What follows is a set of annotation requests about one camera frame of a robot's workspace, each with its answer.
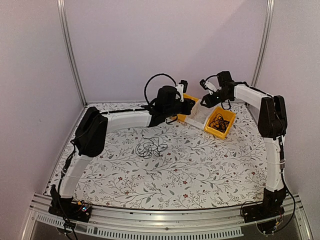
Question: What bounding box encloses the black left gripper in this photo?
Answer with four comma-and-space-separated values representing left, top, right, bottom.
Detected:
165, 97, 195, 118

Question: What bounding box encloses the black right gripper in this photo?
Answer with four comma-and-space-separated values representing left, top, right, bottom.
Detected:
201, 89, 231, 108

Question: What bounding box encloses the thin black cable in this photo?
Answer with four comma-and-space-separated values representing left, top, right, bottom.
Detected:
211, 117, 230, 133
209, 112, 231, 131

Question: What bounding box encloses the black cable pile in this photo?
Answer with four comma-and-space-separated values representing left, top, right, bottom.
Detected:
134, 131, 170, 158

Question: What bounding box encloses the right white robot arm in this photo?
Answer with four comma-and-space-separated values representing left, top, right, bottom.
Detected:
200, 79, 288, 194

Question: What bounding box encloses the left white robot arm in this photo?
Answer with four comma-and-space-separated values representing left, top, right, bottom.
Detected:
54, 84, 196, 217

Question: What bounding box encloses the left yellow plastic bin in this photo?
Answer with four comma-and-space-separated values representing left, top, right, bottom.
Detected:
177, 93, 200, 122

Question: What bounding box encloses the yellow plastic bin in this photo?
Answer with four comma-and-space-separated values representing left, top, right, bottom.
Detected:
177, 93, 200, 122
204, 106, 236, 139

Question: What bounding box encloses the white translucent plastic bin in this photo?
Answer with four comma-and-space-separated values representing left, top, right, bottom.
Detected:
185, 99, 217, 130

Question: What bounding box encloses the right yellow plastic bin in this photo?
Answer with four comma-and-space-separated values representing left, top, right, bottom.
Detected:
204, 106, 236, 139

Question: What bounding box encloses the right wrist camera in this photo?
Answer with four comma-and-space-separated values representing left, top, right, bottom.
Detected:
199, 79, 217, 95

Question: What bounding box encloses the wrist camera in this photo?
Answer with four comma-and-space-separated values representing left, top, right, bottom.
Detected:
175, 80, 188, 102
199, 79, 217, 95

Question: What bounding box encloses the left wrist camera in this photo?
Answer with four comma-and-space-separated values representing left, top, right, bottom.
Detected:
175, 80, 188, 102

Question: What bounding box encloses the left arm black hose cable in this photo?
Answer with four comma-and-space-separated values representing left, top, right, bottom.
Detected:
143, 73, 178, 106

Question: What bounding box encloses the right aluminium frame post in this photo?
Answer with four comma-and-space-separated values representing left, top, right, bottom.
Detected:
251, 0, 275, 87

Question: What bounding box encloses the aluminium frame post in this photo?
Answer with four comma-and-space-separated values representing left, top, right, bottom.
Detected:
251, 0, 275, 87
56, 0, 88, 107

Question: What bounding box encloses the aluminium front rail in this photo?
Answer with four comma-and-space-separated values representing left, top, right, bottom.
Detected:
21, 193, 315, 240

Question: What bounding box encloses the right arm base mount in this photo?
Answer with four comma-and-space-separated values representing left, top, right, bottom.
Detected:
240, 197, 285, 235

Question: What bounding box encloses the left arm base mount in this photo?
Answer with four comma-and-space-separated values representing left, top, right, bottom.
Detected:
48, 199, 93, 223

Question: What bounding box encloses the left aluminium frame post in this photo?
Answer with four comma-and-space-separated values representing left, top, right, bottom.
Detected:
56, 0, 88, 107

